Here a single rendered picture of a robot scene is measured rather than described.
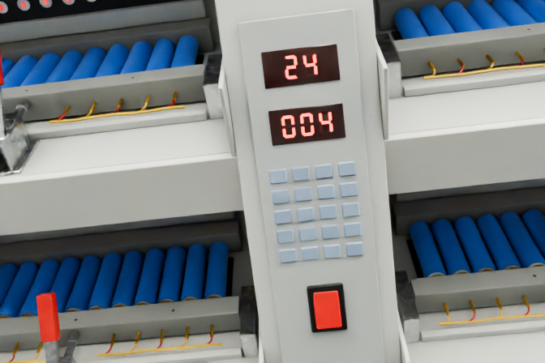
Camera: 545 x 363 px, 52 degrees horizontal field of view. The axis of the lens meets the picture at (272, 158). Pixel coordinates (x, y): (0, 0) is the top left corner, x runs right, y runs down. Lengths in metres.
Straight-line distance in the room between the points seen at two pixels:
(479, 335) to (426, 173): 0.15
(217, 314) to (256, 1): 0.25
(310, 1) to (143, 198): 0.17
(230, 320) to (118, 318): 0.09
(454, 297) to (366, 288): 0.11
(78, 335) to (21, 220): 0.12
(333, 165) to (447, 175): 0.08
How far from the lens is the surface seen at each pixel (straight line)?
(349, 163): 0.35
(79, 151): 0.41
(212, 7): 0.55
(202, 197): 0.38
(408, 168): 0.37
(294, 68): 0.34
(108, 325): 0.49
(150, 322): 0.48
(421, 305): 0.48
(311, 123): 0.35
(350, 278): 0.38
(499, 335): 0.48
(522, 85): 0.42
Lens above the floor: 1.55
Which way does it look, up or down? 12 degrees down
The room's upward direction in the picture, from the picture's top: 7 degrees counter-clockwise
